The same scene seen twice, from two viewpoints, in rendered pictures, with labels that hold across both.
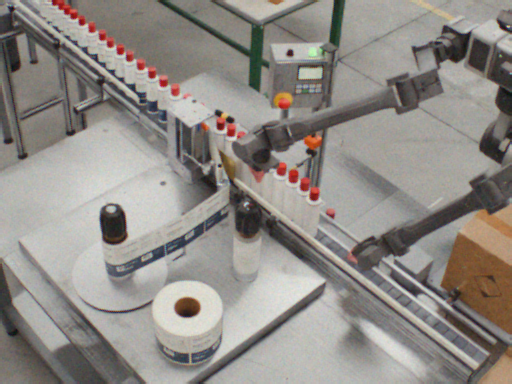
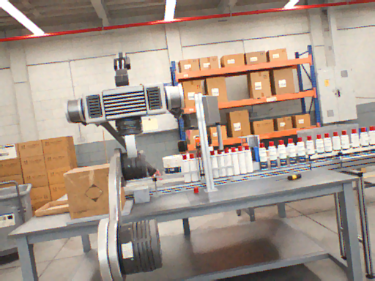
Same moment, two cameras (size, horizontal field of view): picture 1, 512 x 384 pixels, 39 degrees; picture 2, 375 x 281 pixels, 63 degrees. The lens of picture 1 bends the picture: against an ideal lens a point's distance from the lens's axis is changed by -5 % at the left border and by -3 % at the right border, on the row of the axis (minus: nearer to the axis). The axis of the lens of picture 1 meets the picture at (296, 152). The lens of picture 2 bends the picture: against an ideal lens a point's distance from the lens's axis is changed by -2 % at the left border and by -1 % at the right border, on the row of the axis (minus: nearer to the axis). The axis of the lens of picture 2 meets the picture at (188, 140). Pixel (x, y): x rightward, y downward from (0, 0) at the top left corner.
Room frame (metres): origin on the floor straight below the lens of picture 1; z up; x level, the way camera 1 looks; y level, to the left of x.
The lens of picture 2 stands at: (3.36, -1.64, 1.30)
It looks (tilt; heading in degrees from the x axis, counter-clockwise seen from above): 3 degrees down; 134
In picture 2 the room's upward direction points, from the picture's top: 8 degrees counter-clockwise
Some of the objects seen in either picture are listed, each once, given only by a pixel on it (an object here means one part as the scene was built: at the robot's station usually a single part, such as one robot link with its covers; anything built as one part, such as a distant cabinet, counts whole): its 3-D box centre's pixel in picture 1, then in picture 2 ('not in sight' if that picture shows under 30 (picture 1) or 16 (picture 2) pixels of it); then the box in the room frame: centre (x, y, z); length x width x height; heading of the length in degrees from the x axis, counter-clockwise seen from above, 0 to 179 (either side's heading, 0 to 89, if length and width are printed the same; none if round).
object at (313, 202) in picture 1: (312, 212); (186, 168); (1.77, -0.07, 0.98); 0.05 x 0.05 x 0.20
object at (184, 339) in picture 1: (188, 322); (174, 164); (1.29, 0.26, 0.95); 0.20 x 0.20 x 0.14
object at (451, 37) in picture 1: (446, 46); not in sight; (2.14, -0.46, 1.45); 0.09 x 0.08 x 0.12; 50
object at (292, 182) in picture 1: (291, 194); (200, 166); (1.84, 0.00, 0.98); 0.05 x 0.05 x 0.20
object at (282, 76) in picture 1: (297, 76); (207, 110); (1.97, 0.02, 1.38); 0.17 x 0.10 x 0.19; 104
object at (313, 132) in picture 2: not in sight; (327, 136); (1.96, 2.25, 0.91); 0.60 x 0.40 x 0.22; 54
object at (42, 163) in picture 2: not in sight; (42, 180); (-2.15, 0.32, 0.70); 1.20 x 0.82 x 1.39; 56
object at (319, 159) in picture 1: (318, 131); (203, 142); (1.97, -0.06, 1.16); 0.04 x 0.04 x 0.67; 49
